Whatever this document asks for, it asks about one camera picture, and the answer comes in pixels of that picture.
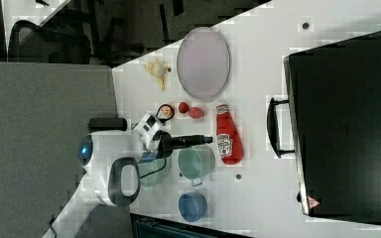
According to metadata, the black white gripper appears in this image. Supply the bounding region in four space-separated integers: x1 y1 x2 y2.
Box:
133 113 213 159

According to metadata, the red ketchup bottle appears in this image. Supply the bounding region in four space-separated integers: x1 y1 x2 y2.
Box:
216 102 243 165

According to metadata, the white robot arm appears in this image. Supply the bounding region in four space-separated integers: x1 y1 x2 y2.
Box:
42 113 213 238

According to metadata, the green oval strainer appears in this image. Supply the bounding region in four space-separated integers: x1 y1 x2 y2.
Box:
138 159 171 187

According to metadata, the green mug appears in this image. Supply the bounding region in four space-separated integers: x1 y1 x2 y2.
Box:
178 145 215 186

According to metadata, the toy orange half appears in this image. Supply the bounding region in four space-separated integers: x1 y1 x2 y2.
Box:
161 105 174 119

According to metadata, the pink red toy strawberry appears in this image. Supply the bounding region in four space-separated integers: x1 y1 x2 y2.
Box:
188 107 204 119

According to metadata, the dark red toy strawberry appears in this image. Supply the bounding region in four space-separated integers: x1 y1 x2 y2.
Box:
179 102 190 114

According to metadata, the blue cup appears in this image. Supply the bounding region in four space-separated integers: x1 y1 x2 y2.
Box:
178 191 207 222

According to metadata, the lilac round plate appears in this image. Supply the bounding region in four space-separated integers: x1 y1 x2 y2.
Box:
177 27 230 102

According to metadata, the silver black toaster oven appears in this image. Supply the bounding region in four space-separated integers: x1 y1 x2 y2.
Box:
283 31 381 225

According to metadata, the black office chair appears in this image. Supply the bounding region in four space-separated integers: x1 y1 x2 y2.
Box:
7 20 91 64

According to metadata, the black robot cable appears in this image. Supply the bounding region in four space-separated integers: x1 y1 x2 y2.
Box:
131 103 176 179

